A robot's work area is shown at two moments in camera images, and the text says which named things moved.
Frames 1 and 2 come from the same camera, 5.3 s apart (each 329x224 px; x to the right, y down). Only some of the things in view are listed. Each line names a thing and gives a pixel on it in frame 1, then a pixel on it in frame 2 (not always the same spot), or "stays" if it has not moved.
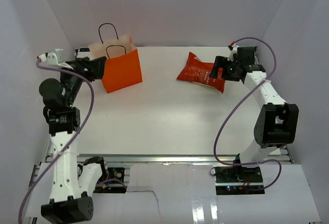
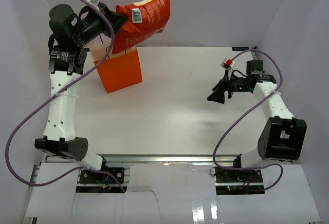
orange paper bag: (122, 69) stays
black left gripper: (95, 67) -> (103, 18)
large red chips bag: (197, 71) -> (146, 19)
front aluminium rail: (156, 159) stays
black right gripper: (222, 62) -> (218, 95)
